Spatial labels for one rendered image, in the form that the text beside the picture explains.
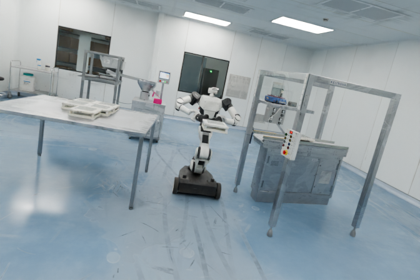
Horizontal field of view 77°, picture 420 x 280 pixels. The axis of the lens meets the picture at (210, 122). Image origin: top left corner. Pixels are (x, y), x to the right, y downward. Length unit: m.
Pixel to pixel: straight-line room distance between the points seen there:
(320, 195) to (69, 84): 6.79
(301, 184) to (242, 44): 5.38
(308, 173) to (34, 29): 7.39
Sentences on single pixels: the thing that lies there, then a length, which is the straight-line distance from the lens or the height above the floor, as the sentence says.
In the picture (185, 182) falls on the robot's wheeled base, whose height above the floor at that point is 0.18.
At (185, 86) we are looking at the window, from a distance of 8.00.
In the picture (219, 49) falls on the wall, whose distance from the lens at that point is 8.15.
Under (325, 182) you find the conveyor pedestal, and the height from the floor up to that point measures 0.34.
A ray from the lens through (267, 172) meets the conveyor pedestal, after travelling 3.54.
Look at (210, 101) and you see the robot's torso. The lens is 3.28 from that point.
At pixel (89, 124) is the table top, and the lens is 2.73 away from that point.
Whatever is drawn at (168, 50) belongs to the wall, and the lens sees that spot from 7.96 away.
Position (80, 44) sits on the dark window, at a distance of 8.22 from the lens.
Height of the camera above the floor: 1.48
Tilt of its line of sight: 10 degrees down
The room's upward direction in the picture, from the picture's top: 11 degrees clockwise
